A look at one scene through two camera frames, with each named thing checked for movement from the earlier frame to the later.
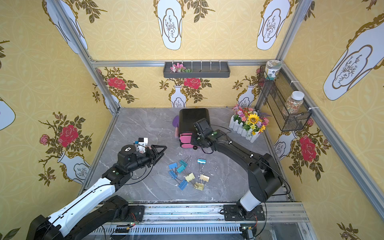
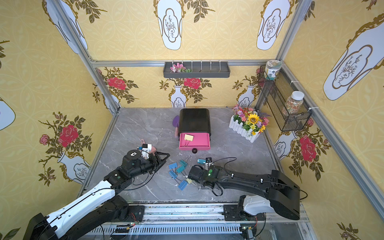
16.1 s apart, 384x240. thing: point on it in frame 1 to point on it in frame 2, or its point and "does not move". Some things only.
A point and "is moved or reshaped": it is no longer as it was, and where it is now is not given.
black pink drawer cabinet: (187, 117) does not move
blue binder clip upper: (171, 166) does not move
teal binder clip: (201, 161) does not move
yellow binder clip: (204, 177) is moved or reshaped
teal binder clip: (181, 161) does not move
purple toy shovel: (176, 123) does not move
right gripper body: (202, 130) to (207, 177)
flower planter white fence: (248, 122) does not move
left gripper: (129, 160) to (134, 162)
